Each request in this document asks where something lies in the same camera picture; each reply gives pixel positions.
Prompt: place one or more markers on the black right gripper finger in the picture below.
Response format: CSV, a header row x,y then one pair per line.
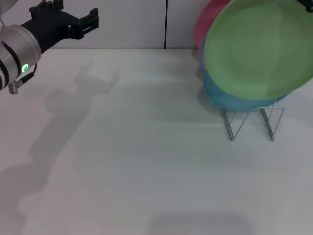
x,y
308,4

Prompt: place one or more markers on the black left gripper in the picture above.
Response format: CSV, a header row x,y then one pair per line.
x,y
49,29

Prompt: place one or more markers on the light green round plate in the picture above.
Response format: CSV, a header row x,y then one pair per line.
x,y
256,49

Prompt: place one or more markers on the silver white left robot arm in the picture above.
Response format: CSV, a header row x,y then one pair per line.
x,y
17,44

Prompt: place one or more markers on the pink red round plate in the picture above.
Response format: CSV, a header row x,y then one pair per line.
x,y
205,14

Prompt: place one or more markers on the purple round plate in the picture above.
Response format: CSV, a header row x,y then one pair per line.
x,y
202,54

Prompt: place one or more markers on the teal blue round plate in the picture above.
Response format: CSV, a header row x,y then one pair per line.
x,y
220,98

